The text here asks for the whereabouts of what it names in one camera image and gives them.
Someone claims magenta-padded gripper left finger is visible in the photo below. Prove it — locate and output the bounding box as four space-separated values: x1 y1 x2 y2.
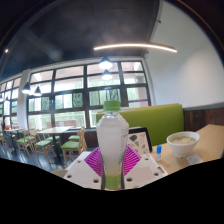
64 146 108 191

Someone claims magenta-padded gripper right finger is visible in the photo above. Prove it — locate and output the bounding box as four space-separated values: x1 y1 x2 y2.
121 144 168 190

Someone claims clear green-capped drink bottle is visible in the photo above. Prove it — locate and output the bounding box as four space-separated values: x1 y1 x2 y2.
95 99 130 191

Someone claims small blue-capped white bottle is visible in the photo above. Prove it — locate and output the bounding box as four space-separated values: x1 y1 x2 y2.
155 144 163 162

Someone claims group of green-seated wooden chairs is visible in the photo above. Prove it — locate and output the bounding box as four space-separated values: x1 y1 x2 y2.
0 125 88 166

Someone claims sticker-covered black laptop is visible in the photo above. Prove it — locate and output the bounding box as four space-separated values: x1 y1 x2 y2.
126 126 154 156

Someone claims white bowl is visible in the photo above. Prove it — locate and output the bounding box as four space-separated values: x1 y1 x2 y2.
166 130 201 159

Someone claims wooden dining table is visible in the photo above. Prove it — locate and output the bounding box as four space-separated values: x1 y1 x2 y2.
36 125 83 158

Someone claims small white packet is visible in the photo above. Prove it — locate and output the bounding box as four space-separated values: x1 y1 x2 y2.
185 154 204 166

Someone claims green upholstered bench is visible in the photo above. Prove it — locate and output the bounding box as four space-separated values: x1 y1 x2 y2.
95 103 185 147

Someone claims large black-framed window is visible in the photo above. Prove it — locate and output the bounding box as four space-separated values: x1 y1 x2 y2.
0 59 152 131

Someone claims group of pendant lamps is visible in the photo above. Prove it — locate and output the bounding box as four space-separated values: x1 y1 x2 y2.
21 56 114 98

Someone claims long linear ceiling light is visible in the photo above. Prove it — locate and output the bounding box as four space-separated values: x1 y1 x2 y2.
93 42 178 54

